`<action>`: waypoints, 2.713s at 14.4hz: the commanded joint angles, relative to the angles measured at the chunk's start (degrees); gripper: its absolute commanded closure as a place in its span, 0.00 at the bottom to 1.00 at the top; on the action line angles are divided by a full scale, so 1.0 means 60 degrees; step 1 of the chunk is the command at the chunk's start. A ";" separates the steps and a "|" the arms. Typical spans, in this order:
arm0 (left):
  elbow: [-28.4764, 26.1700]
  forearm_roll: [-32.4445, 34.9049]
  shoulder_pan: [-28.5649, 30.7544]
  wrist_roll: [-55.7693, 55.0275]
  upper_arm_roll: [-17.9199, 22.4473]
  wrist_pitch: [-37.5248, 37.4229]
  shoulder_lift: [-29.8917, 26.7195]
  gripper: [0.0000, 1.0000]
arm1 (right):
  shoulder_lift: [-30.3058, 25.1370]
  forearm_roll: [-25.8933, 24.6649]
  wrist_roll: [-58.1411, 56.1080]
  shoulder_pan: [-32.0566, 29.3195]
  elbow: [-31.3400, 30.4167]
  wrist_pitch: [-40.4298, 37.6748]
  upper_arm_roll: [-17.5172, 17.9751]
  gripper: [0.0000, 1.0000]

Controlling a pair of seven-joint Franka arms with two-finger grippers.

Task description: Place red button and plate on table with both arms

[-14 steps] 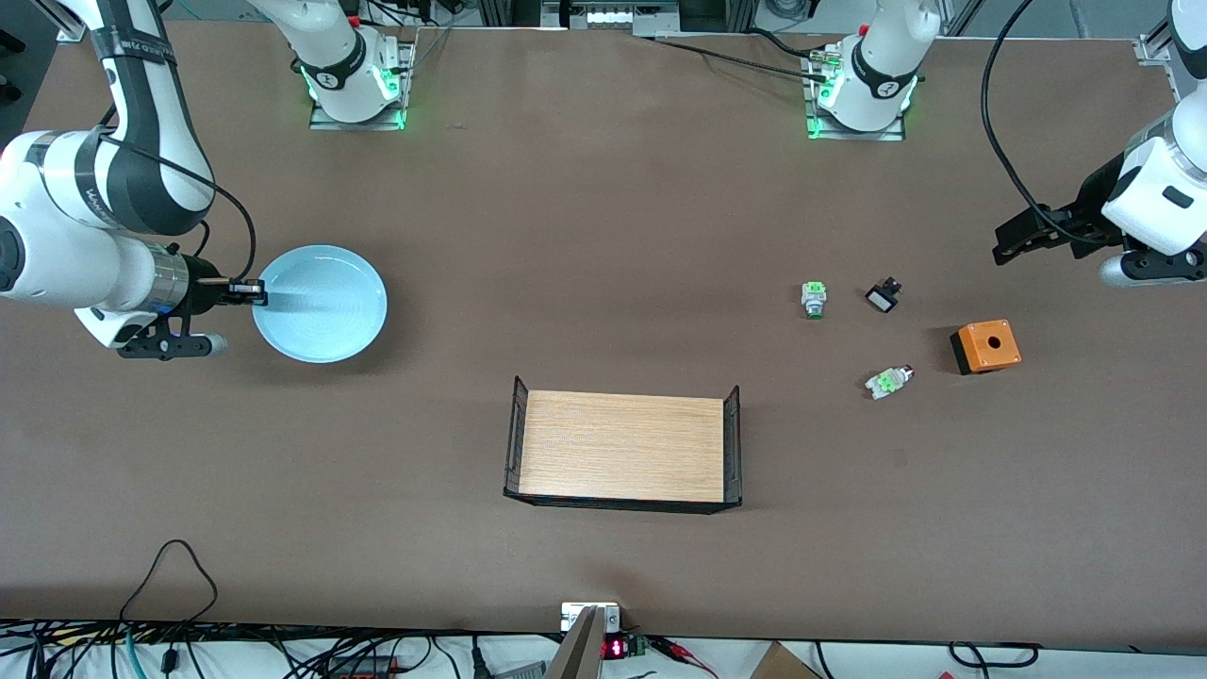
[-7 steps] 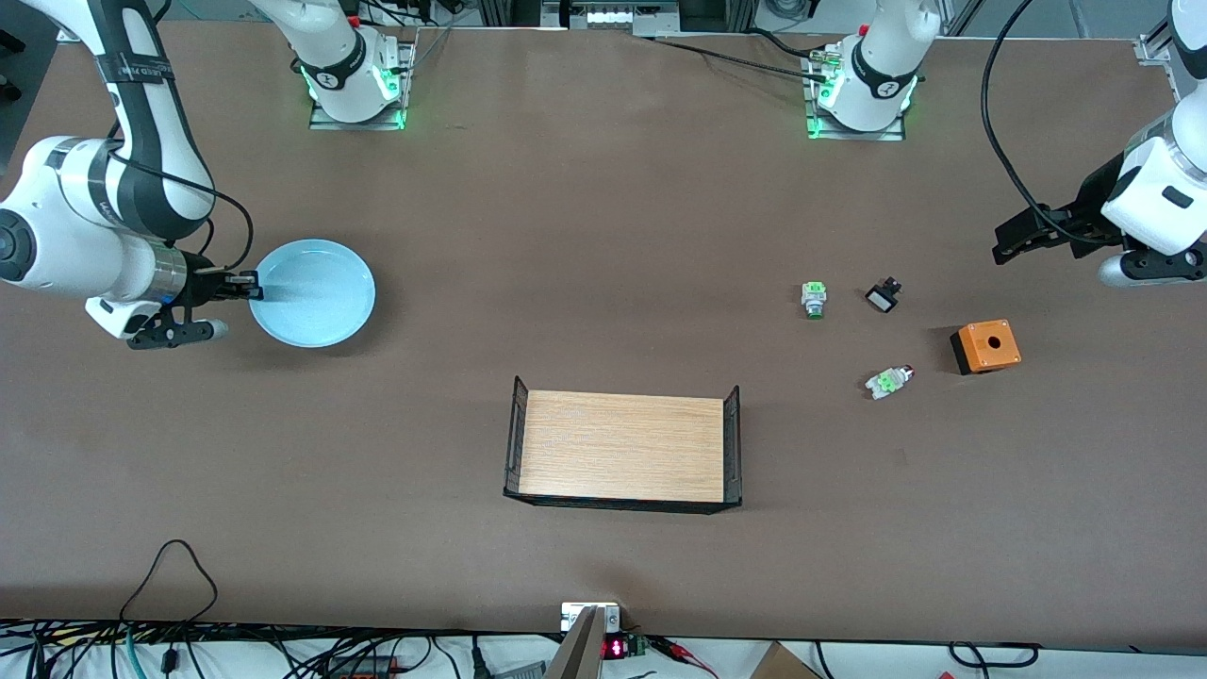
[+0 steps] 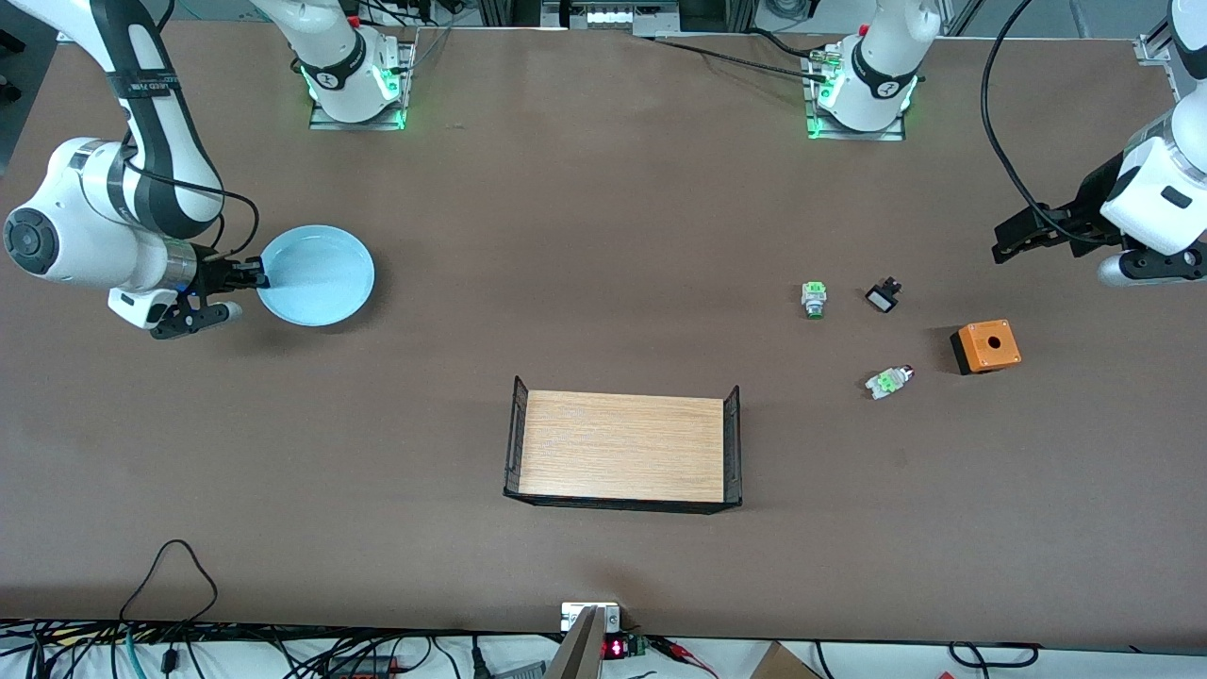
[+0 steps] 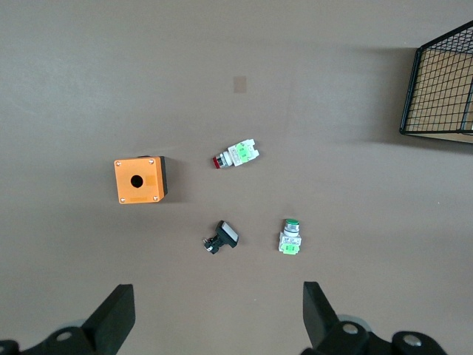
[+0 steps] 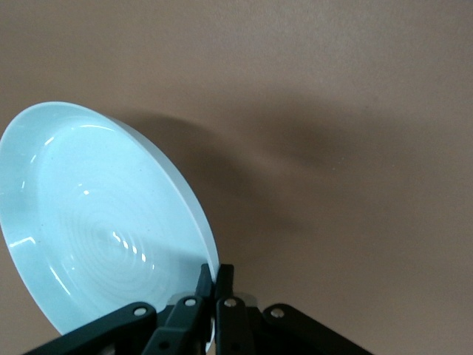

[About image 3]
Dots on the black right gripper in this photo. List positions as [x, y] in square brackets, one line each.
[214, 274]

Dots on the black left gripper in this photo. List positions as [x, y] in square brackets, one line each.
[1084, 213]

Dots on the light blue round plate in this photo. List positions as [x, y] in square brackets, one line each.
[321, 275]

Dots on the green white switch part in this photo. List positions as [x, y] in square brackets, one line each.
[886, 383]

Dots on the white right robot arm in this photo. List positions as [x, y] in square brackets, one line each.
[75, 236]

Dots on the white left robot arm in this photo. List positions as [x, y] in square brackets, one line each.
[1155, 179]

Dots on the wooden shelf with mesh sides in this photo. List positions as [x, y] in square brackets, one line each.
[622, 443]

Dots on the brown cardboard piece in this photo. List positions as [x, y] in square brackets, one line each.
[783, 665]

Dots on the module with red display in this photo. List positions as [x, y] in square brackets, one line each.
[618, 648]

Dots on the orange button enclosure box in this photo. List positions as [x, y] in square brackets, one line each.
[988, 347]

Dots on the small black rectangular switch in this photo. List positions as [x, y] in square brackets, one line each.
[883, 299]

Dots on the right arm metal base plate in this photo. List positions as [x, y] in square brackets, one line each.
[325, 124]

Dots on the green push button switch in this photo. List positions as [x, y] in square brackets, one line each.
[814, 299]

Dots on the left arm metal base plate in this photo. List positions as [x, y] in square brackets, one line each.
[820, 134]

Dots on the aluminium frame post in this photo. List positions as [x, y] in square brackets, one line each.
[1155, 47]

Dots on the aluminium frame with power strip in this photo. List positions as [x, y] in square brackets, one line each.
[608, 17]

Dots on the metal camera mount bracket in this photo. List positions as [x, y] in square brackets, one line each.
[585, 641]

